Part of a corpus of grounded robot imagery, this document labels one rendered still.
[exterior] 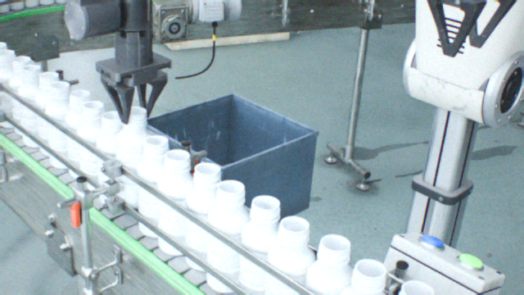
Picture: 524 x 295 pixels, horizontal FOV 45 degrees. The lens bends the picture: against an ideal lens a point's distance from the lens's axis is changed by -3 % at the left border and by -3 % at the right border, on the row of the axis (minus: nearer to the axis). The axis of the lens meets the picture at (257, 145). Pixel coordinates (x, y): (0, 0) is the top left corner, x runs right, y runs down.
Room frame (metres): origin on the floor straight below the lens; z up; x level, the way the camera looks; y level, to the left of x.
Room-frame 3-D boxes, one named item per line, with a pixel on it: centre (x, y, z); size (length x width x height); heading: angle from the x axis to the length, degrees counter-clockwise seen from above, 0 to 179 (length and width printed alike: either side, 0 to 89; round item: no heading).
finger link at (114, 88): (0.92, 0.20, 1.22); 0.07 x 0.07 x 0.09; 46
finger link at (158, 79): (0.93, 0.19, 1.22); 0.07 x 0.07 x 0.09; 46
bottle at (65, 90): (1.09, 0.37, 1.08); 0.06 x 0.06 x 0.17
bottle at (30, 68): (1.17, 0.46, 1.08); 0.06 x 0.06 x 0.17
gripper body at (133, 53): (0.93, 0.20, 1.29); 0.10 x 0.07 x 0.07; 136
